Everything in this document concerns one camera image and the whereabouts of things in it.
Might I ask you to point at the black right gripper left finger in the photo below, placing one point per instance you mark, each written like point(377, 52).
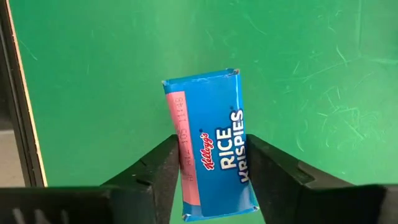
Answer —
point(140, 199)

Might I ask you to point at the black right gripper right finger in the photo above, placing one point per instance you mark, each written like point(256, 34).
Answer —
point(295, 199)

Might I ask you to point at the blue Rice Krispies cereal box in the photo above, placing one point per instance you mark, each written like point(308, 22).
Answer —
point(214, 124)

